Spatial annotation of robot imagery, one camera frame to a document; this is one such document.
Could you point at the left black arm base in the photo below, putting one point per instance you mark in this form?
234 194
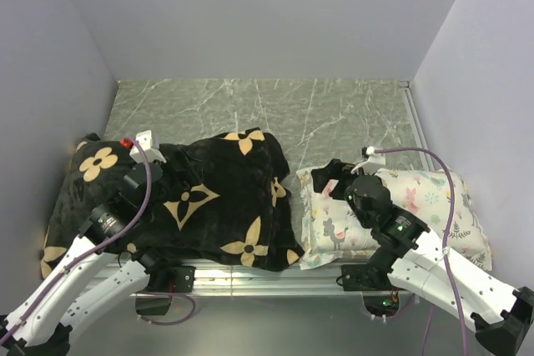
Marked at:
158 290

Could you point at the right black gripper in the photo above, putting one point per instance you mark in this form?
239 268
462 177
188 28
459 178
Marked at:
335 170

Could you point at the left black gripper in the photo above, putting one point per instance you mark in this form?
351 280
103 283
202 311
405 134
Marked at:
181 182

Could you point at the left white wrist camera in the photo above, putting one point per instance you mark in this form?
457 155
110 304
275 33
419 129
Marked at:
149 142

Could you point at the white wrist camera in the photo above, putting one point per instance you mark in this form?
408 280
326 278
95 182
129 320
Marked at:
371 163
149 142

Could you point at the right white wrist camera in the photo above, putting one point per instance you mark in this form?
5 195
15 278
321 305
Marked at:
371 163

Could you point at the black floral plush pillowcase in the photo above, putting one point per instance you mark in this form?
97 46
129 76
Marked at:
237 213

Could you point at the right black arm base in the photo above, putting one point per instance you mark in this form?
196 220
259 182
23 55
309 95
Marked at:
380 298

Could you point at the animal print white pillow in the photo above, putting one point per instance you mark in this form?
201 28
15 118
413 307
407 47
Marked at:
330 229

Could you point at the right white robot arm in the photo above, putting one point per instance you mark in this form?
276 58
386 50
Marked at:
414 256

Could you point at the aluminium mounting rail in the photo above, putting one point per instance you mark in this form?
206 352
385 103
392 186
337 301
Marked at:
216 280

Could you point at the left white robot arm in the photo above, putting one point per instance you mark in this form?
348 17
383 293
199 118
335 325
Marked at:
62 307

